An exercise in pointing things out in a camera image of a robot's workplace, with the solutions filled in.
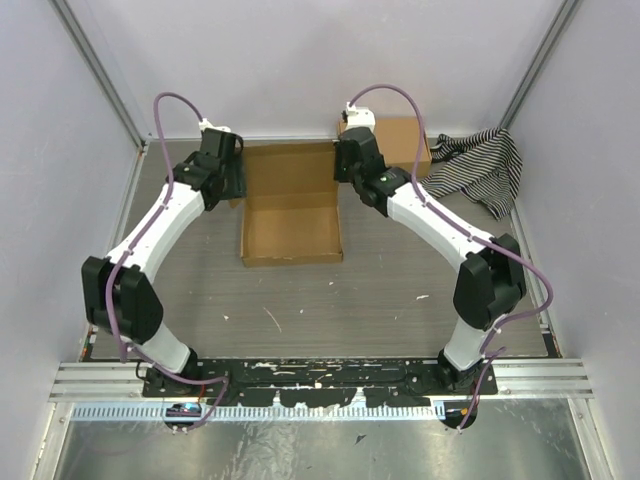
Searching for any right aluminium corner post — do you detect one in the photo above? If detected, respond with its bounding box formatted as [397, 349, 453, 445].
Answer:
[498, 0, 583, 130]

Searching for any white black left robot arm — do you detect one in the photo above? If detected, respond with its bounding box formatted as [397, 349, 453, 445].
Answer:
[81, 121, 246, 397]

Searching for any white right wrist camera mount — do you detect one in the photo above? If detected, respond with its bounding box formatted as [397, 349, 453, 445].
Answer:
[339, 102, 376, 133]

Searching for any slotted grey cable duct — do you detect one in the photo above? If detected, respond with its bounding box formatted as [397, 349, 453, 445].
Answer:
[70, 399, 445, 422]

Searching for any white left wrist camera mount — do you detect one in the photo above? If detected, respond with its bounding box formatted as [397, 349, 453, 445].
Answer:
[198, 117, 231, 133]

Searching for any aluminium front frame rail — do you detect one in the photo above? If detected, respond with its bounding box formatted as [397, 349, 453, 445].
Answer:
[49, 358, 593, 407]

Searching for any folded brown cardboard box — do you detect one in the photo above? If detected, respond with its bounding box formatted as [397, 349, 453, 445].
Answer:
[338, 117, 431, 178]

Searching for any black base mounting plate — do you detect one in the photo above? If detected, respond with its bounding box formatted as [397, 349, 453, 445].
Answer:
[141, 357, 499, 409]

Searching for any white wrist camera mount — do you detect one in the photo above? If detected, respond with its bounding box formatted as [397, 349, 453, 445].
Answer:
[198, 117, 231, 133]
[339, 102, 376, 133]

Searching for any brown cardboard box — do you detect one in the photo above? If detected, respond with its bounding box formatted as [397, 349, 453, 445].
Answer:
[338, 117, 431, 178]
[240, 140, 344, 268]

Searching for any aluminium corner post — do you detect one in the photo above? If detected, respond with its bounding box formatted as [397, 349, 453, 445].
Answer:
[498, 0, 583, 130]
[49, 0, 146, 149]

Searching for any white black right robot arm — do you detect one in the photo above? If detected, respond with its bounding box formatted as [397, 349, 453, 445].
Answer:
[334, 127, 526, 395]

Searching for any striped black white cloth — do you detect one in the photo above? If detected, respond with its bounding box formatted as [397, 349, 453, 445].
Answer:
[421, 128, 523, 220]

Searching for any left aluminium corner post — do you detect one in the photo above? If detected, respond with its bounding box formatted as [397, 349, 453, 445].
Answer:
[49, 0, 146, 149]

